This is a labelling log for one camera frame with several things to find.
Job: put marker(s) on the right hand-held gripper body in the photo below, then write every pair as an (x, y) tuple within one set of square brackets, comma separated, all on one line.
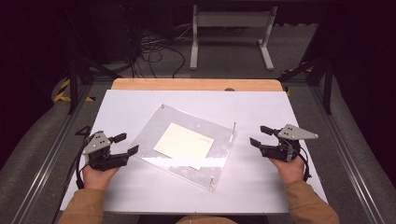
[(285, 146)]

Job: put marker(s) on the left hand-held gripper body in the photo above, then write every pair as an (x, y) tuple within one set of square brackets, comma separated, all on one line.
[(100, 157)]

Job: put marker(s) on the picture card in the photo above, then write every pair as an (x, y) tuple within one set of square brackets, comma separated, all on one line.
[(183, 144)]

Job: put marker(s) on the clear acrylic picture frame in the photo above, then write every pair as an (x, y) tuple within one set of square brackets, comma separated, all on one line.
[(174, 118)]

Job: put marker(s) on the person's left hand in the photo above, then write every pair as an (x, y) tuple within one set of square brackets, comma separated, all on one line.
[(98, 179)]

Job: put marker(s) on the person's right hand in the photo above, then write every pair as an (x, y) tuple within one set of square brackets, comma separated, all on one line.
[(289, 172)]

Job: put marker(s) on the white board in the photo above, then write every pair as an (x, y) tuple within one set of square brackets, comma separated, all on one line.
[(249, 186)]

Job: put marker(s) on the yellow black floor tape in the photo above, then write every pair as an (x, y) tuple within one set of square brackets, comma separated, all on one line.
[(295, 70), (62, 93)]

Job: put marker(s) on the black metal stand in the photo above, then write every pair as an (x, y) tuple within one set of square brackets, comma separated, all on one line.
[(327, 84), (74, 84)]

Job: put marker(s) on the wooden table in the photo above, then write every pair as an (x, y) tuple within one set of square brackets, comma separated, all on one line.
[(196, 84)]

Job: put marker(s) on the person's lap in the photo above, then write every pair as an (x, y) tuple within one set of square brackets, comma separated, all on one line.
[(205, 220)]

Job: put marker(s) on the white metal stand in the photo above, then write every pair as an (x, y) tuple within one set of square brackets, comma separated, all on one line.
[(233, 19)]

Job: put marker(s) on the aluminium rail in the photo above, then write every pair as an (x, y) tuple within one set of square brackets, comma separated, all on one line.
[(46, 161), (345, 155)]

